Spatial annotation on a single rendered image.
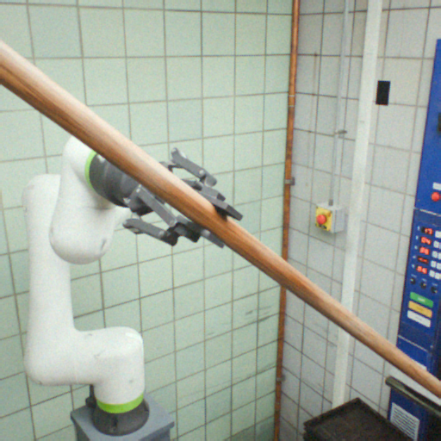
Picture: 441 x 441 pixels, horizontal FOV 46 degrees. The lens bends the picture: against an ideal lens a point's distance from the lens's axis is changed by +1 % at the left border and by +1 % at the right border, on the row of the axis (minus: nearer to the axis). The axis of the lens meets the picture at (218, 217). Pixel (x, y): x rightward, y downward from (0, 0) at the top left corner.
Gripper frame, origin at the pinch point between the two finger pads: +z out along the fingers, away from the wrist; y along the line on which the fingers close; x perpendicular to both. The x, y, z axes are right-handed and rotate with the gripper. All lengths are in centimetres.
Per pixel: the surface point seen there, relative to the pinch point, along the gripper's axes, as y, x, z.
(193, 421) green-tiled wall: 69, -152, -119
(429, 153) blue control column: -66, -102, -50
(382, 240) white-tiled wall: -40, -128, -66
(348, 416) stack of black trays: 23, -154, -56
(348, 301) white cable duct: -15, -147, -77
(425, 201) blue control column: -53, -112, -49
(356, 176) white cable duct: -56, -112, -80
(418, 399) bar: 4, -116, -20
